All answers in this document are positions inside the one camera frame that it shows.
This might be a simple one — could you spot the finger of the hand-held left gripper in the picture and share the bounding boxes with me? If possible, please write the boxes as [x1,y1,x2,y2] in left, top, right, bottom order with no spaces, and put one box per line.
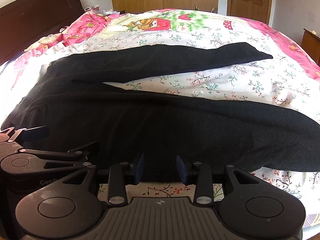
[0,126,48,143]
[20,141,100,170]

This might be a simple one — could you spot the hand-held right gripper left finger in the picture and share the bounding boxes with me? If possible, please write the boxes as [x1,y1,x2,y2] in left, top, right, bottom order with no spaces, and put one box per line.
[72,153,145,205]

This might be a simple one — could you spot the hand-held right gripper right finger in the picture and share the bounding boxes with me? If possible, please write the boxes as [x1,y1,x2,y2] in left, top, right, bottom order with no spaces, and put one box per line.
[176,154,253,205]

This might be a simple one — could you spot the black pants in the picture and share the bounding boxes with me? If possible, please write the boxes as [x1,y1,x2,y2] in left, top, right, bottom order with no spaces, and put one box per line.
[1,41,320,183]

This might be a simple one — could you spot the floral printed blanket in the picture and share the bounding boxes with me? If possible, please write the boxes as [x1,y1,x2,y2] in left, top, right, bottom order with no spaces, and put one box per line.
[0,9,320,230]

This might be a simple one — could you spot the dark wooden headboard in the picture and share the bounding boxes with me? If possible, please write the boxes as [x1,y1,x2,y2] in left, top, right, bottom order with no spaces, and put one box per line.
[0,0,84,65]

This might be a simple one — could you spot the wooden cabinet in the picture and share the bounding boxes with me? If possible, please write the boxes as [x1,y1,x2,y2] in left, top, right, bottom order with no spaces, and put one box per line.
[301,28,320,65]

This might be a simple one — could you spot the wooden door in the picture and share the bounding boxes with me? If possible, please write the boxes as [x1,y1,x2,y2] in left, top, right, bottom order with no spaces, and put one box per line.
[227,0,273,25]

